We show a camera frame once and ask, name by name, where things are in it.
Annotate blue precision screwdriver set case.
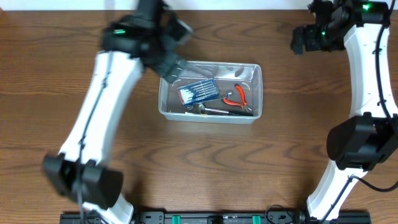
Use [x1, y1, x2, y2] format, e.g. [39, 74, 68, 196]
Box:
[177, 78, 220, 105]

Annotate black handled hammer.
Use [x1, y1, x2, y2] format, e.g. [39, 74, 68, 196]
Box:
[198, 104, 253, 116]

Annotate black yellow screwdriver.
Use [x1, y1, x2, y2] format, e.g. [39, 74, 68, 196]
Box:
[185, 111, 209, 116]

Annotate red handled cutting pliers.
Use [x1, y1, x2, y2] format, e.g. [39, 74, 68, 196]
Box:
[222, 83, 253, 113]

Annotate silver ring wrench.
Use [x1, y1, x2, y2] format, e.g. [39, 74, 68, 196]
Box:
[187, 91, 233, 110]

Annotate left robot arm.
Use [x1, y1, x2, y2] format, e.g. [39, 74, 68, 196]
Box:
[43, 19, 192, 223]

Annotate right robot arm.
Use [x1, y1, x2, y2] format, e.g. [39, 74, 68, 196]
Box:
[290, 0, 397, 223]

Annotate clear plastic container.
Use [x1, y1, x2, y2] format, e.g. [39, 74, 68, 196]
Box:
[159, 61, 263, 124]

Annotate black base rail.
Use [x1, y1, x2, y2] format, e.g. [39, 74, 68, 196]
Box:
[59, 206, 372, 224]

